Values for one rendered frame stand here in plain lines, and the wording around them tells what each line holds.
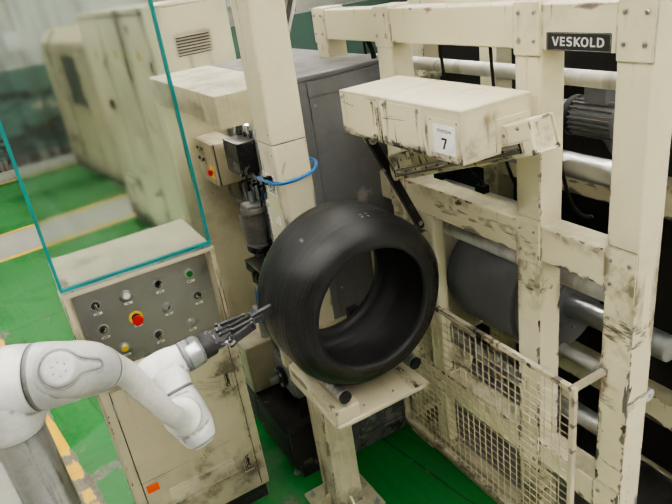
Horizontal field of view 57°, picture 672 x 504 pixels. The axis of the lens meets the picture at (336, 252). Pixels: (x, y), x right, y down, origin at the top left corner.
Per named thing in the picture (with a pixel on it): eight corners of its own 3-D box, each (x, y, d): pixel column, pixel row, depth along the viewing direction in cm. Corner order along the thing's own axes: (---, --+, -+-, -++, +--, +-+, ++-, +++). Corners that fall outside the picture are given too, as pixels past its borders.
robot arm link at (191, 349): (172, 338, 178) (191, 328, 180) (184, 362, 182) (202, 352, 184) (181, 352, 170) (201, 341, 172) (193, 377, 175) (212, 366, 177)
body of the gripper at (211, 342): (201, 344, 173) (230, 327, 176) (191, 331, 180) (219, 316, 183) (210, 364, 176) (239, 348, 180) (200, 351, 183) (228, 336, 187)
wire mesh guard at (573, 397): (405, 418, 274) (390, 280, 245) (408, 416, 275) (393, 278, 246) (568, 562, 201) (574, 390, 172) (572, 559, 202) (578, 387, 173)
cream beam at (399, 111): (342, 133, 209) (336, 90, 203) (402, 116, 219) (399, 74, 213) (461, 168, 160) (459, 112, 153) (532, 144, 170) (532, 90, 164)
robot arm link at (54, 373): (120, 332, 129) (55, 344, 128) (84, 327, 111) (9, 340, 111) (127, 396, 126) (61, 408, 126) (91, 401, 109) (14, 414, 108)
